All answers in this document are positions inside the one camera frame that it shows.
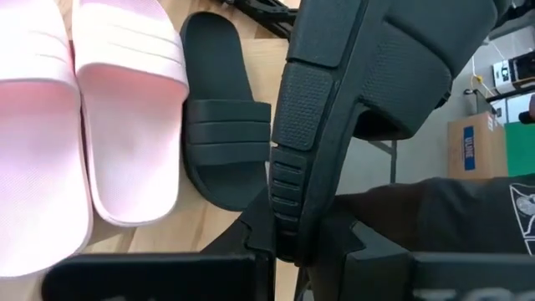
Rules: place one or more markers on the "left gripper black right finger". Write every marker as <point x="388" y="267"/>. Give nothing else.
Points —
<point x="418" y="276"/>

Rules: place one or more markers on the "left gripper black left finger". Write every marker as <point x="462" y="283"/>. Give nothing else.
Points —
<point x="167" y="278"/>

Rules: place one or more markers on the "black rubber slide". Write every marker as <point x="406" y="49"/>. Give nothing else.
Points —
<point x="334" y="104"/>
<point x="225" y="134"/>

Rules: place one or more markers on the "grey metal desk leg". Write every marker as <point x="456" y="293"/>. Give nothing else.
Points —
<point x="392" y="161"/>

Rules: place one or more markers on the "cardboard box blue label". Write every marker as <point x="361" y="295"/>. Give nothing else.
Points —
<point x="476" y="146"/>

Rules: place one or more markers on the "green board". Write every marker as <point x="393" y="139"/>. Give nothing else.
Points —
<point x="520" y="150"/>

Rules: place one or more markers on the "white box black print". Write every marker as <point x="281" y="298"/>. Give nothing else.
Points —
<point x="505" y="77"/>

